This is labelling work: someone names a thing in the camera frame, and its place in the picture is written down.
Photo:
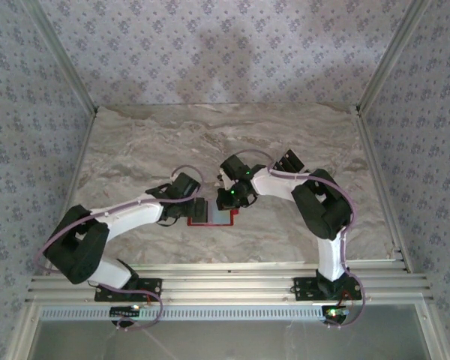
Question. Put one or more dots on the aluminium side rail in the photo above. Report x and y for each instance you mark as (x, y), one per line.
(390, 210)
(78, 159)

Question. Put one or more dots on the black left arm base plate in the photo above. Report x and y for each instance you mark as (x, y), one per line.
(146, 284)

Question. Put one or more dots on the aluminium mounting rail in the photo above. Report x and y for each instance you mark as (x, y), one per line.
(228, 285)

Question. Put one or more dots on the aluminium frame leg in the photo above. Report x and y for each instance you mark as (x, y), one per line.
(433, 333)
(22, 333)

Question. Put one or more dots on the black credit card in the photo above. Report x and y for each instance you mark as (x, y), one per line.
(294, 159)
(288, 167)
(201, 210)

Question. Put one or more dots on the aluminium corner post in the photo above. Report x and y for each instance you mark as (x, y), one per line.
(391, 52)
(62, 52)

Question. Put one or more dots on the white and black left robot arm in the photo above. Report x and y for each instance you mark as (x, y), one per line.
(135, 217)

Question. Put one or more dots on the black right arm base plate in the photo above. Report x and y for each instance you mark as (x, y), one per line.
(307, 287)

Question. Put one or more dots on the red leather card holder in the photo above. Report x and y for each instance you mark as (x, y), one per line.
(219, 218)

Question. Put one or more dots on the grey metal panel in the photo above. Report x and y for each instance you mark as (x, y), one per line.
(228, 341)

